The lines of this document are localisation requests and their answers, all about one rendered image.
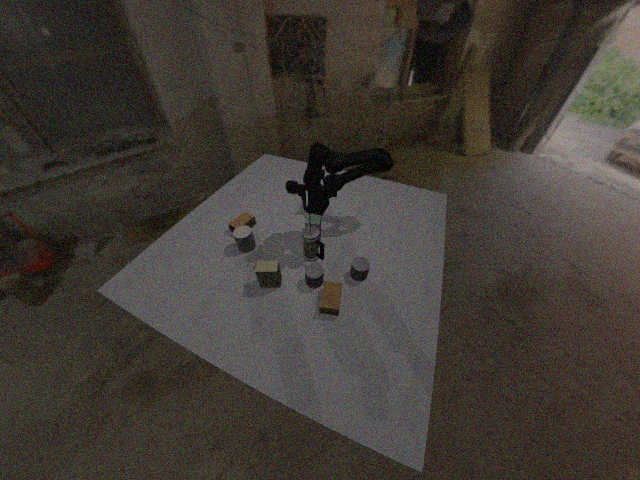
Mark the brown rectangular block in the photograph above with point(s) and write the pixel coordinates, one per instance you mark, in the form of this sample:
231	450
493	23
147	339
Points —
243	219
331	298

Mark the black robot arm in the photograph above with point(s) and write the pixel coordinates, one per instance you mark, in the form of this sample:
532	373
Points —
375	160

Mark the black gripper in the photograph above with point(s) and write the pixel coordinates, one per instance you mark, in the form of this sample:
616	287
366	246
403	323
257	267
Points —
293	187

